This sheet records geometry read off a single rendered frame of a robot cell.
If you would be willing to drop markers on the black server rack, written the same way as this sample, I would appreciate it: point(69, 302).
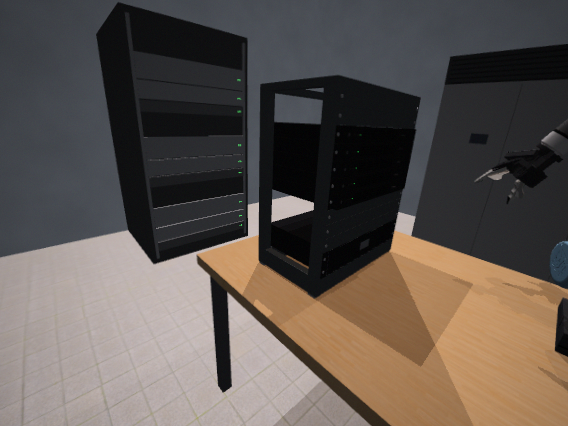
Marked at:
point(343, 233)

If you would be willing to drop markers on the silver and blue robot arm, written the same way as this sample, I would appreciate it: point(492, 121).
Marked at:
point(559, 256)

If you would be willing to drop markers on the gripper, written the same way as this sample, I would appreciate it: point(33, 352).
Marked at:
point(530, 177)

